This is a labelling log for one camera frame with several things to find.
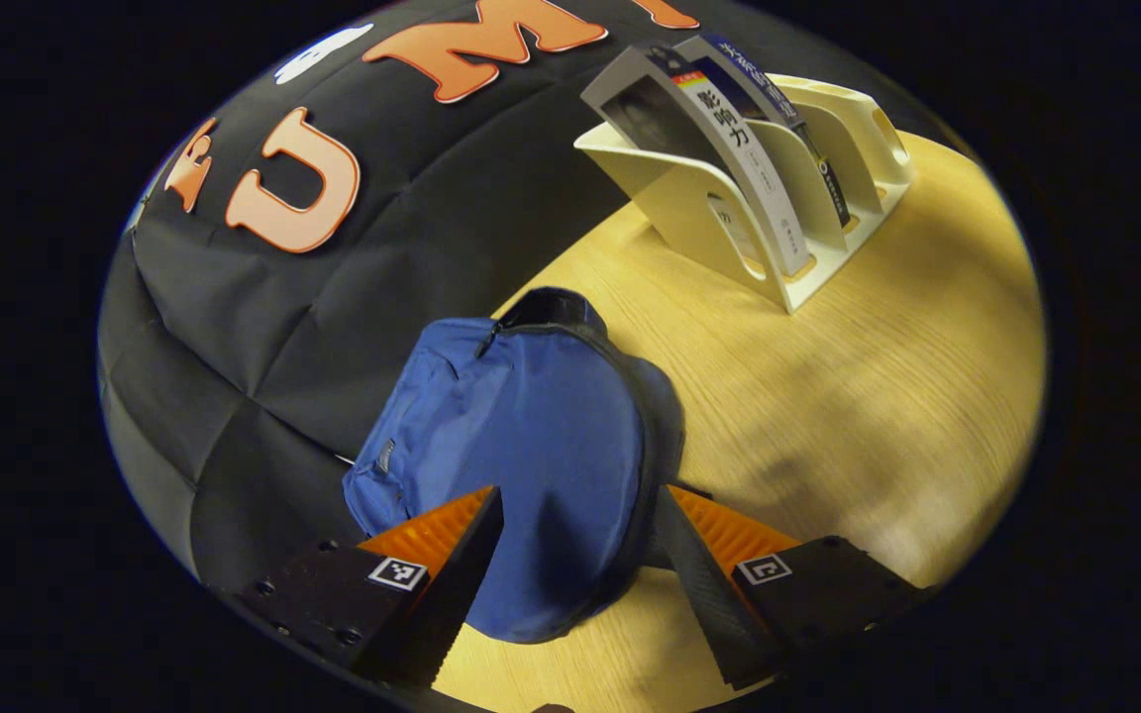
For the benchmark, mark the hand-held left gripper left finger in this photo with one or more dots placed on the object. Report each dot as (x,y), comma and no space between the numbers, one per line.
(452,604)

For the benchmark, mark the blue schoolbag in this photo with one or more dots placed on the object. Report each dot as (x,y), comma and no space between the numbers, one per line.
(531,426)

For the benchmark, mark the white book with blue picture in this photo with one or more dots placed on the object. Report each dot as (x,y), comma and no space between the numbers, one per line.
(749,74)

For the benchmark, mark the cream plastic bookshelf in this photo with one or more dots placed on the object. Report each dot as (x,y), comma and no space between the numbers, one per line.
(670,198)

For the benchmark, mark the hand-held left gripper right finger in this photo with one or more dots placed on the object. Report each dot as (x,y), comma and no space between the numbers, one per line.
(704,594)

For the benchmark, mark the black backdrop cloth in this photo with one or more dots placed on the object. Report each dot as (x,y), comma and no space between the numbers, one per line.
(333,327)

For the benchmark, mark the white book with grey portrait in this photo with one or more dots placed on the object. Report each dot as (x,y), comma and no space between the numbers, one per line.
(759,188)

